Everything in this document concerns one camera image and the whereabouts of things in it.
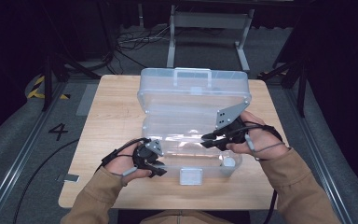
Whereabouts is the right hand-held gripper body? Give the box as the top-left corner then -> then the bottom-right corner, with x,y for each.
215,101 -> 252,146

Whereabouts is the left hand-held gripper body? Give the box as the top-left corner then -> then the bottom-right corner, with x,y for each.
132,139 -> 166,170

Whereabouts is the small white-capped bottle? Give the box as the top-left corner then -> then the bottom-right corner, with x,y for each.
222,156 -> 238,169

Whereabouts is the clear plastic storage box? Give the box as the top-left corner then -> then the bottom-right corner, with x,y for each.
136,67 -> 253,187

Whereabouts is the person's left hand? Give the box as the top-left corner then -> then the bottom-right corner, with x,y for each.
104,143 -> 152,185

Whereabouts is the person's right hand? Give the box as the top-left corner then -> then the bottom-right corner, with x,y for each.
226,110 -> 290,162

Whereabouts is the person's tan clothing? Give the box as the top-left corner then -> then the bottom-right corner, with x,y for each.
139,209 -> 235,224

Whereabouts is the black tripod stand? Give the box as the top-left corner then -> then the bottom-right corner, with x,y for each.
256,57 -> 310,119
41,52 -> 103,113

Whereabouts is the small metal floor plate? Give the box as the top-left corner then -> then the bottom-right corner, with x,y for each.
55,173 -> 81,184

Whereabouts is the grey floor plate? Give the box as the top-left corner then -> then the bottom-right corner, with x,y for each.
76,83 -> 99,118

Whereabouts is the grey metal stand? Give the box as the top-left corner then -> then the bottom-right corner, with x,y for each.
166,4 -> 255,74

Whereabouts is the yellow black floor tape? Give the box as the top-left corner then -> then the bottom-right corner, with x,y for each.
26,75 -> 72,101

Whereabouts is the grey hand cord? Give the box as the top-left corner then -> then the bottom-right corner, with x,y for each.
244,133 -> 285,161
111,166 -> 139,188

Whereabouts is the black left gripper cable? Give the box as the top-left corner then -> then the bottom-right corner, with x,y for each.
100,137 -> 145,172

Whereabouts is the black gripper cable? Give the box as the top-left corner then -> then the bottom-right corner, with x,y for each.
100,137 -> 145,172
241,121 -> 284,224

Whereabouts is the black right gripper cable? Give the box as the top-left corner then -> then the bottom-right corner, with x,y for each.
241,121 -> 284,224

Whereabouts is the black floor cable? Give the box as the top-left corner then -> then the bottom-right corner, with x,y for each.
12,138 -> 80,224

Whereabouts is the bundle of black cables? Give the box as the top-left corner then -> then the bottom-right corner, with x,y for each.
115,25 -> 172,53

